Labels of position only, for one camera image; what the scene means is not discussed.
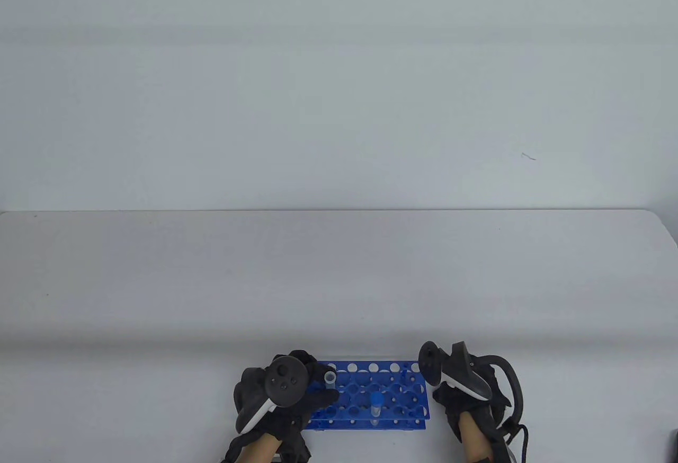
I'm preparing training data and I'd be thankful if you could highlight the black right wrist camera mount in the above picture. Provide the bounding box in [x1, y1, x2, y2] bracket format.
[490, 439, 522, 463]

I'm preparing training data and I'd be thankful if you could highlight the person's left hand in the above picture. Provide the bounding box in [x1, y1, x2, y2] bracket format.
[233, 349, 340, 458]

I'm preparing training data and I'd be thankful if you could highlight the person's right forearm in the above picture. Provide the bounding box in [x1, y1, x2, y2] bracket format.
[458, 413, 490, 463]

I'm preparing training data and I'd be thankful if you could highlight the black and white right controller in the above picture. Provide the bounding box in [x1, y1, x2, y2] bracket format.
[418, 341, 525, 426]

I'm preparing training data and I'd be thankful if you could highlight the black cable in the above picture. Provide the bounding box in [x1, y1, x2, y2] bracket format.
[501, 423, 530, 463]

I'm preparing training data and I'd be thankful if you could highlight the person's left forearm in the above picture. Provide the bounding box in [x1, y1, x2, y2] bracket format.
[238, 434, 281, 463]

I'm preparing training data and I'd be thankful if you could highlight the blue plastic test tube rack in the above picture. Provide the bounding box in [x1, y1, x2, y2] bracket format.
[305, 361, 431, 430]

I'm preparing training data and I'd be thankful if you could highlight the black and white left controller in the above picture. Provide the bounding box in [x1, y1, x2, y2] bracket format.
[236, 356, 309, 434]

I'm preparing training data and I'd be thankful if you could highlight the person's right hand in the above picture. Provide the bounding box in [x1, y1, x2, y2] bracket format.
[433, 362, 512, 442]

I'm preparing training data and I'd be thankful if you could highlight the black and white controller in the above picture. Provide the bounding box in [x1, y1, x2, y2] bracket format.
[236, 356, 309, 434]
[418, 341, 525, 426]

